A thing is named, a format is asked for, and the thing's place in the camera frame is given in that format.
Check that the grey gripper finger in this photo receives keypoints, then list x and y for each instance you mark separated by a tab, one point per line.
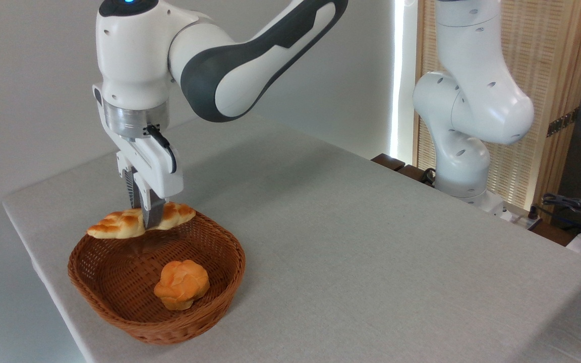
130	184
153	212

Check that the dark metal screen hinge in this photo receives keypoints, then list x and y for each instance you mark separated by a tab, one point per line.
563	122

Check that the brown wicker basket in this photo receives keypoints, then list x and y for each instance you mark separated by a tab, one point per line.
119	272

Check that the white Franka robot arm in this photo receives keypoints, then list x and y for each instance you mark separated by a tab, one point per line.
250	60

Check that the round orange bread bun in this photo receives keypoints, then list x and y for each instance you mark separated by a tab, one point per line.
182	285

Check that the dark brown wooden block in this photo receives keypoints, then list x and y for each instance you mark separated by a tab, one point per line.
388	162
414	173

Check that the long braided bread loaf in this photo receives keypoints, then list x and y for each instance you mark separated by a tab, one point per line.
119	226

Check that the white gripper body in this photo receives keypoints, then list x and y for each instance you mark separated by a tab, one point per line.
157	169

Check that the grey tablecloth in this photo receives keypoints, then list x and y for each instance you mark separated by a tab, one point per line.
371	262

